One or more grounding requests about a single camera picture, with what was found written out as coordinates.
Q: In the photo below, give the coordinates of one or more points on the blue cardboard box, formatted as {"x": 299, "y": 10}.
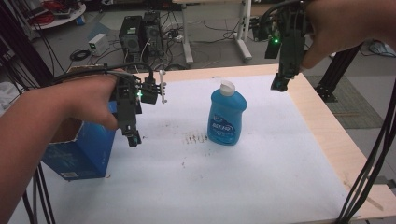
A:
{"x": 87, "y": 149}

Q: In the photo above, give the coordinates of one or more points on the person's right hand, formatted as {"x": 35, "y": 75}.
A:
{"x": 339, "y": 25}

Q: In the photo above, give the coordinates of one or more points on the black computer tower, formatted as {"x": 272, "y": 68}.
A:
{"x": 130, "y": 37}
{"x": 152, "y": 34}

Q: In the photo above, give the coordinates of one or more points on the grey floor mat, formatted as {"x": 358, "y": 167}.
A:
{"x": 348, "y": 102}

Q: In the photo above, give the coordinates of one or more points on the blue detergent bottle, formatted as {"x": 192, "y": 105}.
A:
{"x": 225, "y": 118}

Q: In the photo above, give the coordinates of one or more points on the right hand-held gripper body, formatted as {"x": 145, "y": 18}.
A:
{"x": 291, "y": 34}

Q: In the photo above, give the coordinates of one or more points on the white foam sheet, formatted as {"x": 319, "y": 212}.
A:
{"x": 243, "y": 174}

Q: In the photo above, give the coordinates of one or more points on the white power strip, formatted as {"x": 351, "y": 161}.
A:
{"x": 176, "y": 38}

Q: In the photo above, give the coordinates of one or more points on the black metal stand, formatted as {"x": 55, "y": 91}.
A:
{"x": 21, "y": 46}
{"x": 336, "y": 74}

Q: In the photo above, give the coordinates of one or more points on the small white device box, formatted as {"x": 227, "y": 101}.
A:
{"x": 99, "y": 44}

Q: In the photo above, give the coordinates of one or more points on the white desk frame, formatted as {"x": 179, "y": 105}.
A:
{"x": 214, "y": 31}

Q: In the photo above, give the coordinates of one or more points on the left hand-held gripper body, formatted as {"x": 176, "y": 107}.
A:
{"x": 126, "y": 99}

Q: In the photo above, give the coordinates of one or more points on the round white table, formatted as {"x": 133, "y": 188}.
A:
{"x": 59, "y": 15}

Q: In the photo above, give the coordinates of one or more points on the white cloth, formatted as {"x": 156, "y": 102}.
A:
{"x": 7, "y": 96}

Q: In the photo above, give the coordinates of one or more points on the person's left hand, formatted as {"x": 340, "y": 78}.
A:
{"x": 90, "y": 98}

